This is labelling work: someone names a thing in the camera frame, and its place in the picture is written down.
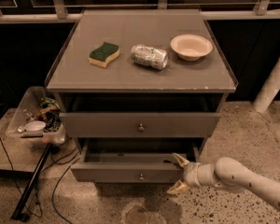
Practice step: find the white bowl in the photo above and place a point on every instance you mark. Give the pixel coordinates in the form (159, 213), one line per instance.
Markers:
(191, 47)

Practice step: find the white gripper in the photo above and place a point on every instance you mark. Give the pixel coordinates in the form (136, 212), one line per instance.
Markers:
(191, 174)

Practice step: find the grey drawer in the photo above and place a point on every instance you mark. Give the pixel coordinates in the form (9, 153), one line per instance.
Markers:
(137, 125)
(133, 161)

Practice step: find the grey top drawer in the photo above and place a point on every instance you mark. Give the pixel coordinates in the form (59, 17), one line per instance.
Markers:
(137, 125)

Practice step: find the white diagonal pole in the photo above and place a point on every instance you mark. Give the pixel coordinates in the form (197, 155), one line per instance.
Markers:
(269, 90)

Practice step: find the metal window railing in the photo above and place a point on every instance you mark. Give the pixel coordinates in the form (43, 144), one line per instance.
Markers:
(146, 6)

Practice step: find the crushed silver can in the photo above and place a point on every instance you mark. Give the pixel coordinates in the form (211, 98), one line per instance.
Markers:
(149, 56)

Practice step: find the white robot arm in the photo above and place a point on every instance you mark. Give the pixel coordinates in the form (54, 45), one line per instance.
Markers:
(226, 174)

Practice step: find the grey drawer cabinet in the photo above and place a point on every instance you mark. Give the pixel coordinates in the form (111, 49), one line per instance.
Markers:
(124, 86)

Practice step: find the black metal bar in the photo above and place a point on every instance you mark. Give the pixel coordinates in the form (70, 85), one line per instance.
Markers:
(18, 214)

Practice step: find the clear plastic bin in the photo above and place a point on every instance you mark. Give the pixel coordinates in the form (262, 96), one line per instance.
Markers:
(31, 105)

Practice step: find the green yellow sponge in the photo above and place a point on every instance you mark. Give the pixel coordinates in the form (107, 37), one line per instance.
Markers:
(104, 55)

